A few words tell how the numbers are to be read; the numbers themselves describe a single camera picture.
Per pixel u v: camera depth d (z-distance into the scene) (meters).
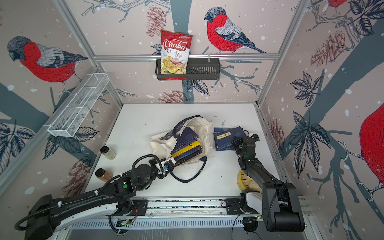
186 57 0.86
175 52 0.83
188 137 0.92
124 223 0.70
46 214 0.43
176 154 0.85
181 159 0.85
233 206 0.73
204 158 0.78
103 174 0.76
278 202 0.42
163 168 0.61
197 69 1.07
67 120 0.71
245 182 0.79
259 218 0.70
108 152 0.86
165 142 0.78
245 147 0.66
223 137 0.94
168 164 0.61
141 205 0.74
